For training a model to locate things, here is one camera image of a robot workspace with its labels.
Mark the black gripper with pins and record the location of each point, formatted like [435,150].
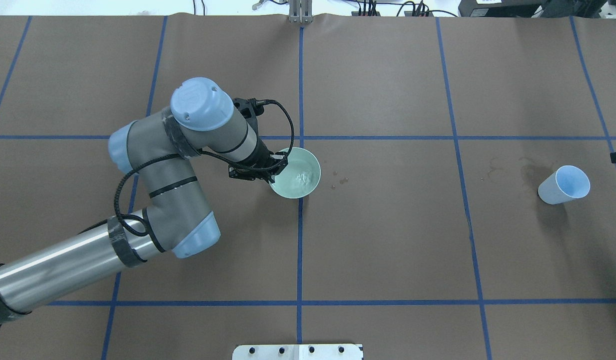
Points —
[262,153]

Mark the green ceramic bowl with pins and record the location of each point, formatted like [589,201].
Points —
[300,177]

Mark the blue paper cup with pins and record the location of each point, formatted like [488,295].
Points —
[566,184]

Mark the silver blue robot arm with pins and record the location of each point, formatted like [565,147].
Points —
[159,205]

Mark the black box white label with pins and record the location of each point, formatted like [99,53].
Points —
[498,8]

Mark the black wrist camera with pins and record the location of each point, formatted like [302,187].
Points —
[249,108]

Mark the aluminium frame post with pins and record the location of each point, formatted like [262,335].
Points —
[300,12]

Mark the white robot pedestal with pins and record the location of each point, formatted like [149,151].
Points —
[315,351]

